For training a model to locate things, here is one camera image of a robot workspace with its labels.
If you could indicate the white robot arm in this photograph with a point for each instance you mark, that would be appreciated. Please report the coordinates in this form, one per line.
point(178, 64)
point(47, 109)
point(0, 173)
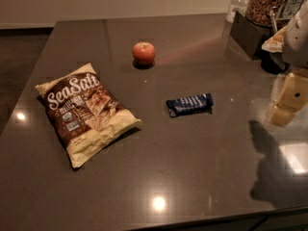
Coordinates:
point(292, 40)

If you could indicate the blue rxbar blueberry bar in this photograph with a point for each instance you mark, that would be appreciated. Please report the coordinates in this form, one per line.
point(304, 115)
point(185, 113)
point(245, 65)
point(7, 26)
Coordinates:
point(190, 105)

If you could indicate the snack packet with label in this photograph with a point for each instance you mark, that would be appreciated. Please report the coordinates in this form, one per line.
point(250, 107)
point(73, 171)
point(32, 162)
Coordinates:
point(288, 9)

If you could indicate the clear plastic water bottle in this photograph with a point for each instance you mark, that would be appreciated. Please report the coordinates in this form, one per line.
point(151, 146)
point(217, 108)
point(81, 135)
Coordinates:
point(234, 6)

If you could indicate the dark brown dispenser base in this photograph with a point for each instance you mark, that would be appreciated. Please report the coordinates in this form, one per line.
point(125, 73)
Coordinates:
point(249, 36)

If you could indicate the red apple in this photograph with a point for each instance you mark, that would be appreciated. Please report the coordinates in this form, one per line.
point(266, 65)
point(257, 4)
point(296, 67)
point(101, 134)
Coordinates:
point(144, 53)

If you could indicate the brown sea salt chip bag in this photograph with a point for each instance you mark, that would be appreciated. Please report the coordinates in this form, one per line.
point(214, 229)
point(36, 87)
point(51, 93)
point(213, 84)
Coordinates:
point(85, 115)

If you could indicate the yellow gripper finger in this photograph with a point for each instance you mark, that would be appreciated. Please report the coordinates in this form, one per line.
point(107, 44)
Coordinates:
point(289, 95)

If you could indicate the glass jar of nuts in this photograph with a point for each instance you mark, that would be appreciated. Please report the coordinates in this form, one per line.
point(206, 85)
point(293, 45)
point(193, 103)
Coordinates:
point(258, 11)

